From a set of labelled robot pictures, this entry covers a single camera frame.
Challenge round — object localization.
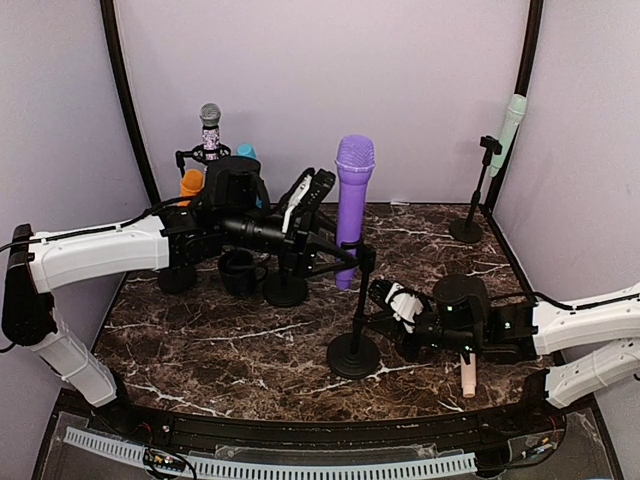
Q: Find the white slotted cable duct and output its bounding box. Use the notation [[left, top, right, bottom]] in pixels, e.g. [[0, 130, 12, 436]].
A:
[[63, 427, 477, 479]]

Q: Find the dark blue mug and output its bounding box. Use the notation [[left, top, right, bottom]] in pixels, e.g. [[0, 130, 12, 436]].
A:
[[217, 249, 270, 298]]

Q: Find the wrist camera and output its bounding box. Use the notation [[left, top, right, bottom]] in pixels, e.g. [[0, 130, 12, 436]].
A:
[[368, 279, 434, 334], [276, 167, 336, 234]]

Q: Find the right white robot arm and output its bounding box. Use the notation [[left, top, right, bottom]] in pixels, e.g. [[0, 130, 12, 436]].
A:
[[364, 274, 639, 434]]

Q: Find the black round-base stand, orange mic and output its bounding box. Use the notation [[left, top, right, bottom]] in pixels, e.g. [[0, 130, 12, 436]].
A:
[[157, 265, 197, 295]]

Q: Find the purple microphone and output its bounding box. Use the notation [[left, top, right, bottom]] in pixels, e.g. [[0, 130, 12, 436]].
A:
[[334, 134, 377, 291]]

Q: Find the pale pink microphone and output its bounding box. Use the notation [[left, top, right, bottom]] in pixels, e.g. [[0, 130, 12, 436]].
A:
[[460, 353, 477, 399]]

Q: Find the orange microphone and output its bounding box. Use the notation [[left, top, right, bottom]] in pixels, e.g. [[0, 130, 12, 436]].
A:
[[180, 169, 204, 198]]

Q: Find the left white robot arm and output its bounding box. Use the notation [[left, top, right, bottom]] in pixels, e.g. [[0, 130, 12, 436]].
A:
[[1, 156, 358, 436]]

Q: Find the black corner post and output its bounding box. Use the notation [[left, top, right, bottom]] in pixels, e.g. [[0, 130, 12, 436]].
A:
[[99, 0, 161, 204], [484, 0, 544, 212]]

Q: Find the black tripod shock-mount stand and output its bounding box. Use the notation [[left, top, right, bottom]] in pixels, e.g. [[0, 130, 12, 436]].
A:
[[175, 144, 231, 176]]

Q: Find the right black corner post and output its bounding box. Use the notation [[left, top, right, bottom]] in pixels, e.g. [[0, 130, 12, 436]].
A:
[[484, 0, 544, 212]]

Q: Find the teal blue microphone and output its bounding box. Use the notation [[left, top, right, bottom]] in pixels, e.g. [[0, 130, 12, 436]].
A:
[[236, 143, 262, 208]]

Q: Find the black front rail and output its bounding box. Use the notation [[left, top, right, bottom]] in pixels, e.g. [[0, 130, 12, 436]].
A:
[[128, 403, 566, 453]]

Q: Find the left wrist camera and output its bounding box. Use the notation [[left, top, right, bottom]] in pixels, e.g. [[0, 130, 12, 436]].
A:
[[276, 167, 336, 234]]

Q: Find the black round-base stand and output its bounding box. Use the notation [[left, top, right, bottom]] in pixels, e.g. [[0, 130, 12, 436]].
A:
[[326, 240, 380, 380], [449, 136, 502, 244], [157, 265, 197, 295], [262, 267, 309, 308]]

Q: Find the mint green microphone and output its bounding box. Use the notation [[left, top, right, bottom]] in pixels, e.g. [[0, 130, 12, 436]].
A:
[[489, 94, 527, 178]]

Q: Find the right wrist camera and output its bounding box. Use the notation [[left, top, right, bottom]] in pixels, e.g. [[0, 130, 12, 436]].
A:
[[368, 279, 434, 334]]

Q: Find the silver glitter microphone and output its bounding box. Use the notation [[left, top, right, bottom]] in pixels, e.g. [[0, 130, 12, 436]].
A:
[[199, 103, 222, 162]]

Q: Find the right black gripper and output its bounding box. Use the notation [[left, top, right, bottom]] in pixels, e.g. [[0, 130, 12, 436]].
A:
[[368, 292, 482, 362]]

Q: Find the left black corner post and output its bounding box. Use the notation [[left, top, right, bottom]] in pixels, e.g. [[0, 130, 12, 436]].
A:
[[99, 0, 161, 204]]

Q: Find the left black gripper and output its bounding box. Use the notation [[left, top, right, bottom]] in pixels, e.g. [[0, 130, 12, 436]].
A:
[[222, 209, 360, 281]]

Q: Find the black round-base stand, mint mic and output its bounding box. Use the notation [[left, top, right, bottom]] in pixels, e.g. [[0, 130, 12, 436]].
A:
[[449, 136, 502, 244]]

